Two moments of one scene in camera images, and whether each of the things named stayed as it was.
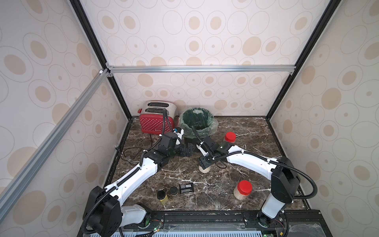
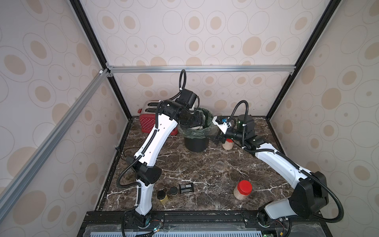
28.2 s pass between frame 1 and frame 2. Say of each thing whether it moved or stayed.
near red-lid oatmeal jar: stayed
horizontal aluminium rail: stayed
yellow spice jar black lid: stayed
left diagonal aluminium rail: stayed
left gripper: moved
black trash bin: stayed
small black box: stayed
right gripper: moved
